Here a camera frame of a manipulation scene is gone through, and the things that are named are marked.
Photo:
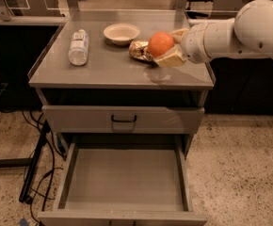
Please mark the white horizontal rail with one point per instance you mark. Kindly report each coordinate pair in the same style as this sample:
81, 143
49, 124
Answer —
152, 20

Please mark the white paper bowl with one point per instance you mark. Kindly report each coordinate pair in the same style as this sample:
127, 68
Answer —
121, 34

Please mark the orange fruit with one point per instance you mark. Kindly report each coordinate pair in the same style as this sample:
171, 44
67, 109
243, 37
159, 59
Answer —
159, 43

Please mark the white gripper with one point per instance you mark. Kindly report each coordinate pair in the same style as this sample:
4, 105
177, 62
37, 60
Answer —
194, 44

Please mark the open grey middle drawer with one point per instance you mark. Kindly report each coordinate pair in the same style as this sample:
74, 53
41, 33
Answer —
123, 187

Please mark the grey drawer cabinet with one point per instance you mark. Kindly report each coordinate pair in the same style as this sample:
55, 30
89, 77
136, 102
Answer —
111, 78

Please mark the clear plastic water bottle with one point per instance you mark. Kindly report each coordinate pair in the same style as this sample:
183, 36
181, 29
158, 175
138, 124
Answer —
78, 52

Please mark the shiny gold chip bag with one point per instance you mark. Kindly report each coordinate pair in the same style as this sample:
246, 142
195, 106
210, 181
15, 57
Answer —
138, 49

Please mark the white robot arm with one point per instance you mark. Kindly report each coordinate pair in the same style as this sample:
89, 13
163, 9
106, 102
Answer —
247, 35

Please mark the closed grey top drawer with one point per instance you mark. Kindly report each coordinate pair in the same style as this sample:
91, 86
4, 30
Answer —
97, 119

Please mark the black drawer handle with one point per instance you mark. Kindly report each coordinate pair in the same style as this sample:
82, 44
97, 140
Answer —
114, 119

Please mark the black metal stand leg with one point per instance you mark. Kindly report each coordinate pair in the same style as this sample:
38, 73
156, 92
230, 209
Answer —
24, 195

